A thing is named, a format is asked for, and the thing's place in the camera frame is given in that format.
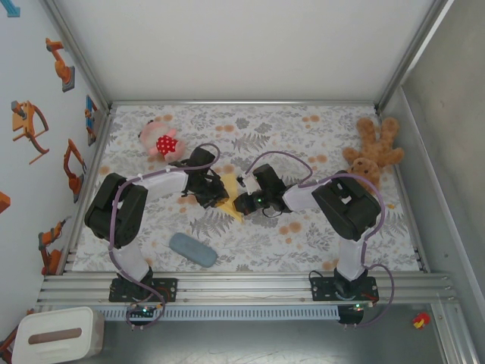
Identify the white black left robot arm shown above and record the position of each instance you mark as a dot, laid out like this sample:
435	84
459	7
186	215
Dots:
163	186

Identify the aluminium front rail beam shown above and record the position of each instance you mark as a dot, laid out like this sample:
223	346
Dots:
242	292

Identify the floral patterned tablecloth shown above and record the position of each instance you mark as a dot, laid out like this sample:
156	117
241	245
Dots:
265	246

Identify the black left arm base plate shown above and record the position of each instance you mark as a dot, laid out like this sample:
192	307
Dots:
168	290

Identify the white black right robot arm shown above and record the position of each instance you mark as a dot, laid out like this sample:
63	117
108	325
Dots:
348	212

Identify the white tissue box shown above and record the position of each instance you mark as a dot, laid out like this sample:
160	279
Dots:
57	337

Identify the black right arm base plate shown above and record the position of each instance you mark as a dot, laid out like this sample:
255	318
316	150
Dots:
322	290

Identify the brown teddy bear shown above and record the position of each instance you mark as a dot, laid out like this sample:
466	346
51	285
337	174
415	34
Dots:
379	148

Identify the aluminium side rail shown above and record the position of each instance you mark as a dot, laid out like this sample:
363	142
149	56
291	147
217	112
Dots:
412	227
99	148

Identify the small red yellow toy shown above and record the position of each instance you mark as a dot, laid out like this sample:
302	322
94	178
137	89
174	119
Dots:
420	321

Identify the blue wall sticker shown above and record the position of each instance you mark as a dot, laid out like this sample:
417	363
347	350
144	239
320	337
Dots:
11	8

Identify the pink plush toy red dress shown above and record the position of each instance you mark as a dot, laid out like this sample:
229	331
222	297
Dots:
163	142

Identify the aluminium frame post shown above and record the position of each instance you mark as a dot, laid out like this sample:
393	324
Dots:
415	49
77	53

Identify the blue-grey glasses case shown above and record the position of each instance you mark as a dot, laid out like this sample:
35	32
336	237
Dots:
193	250

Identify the yellow cloth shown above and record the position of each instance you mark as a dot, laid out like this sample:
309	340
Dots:
230	182

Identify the aluminium back rail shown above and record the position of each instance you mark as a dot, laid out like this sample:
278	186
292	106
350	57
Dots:
242	102

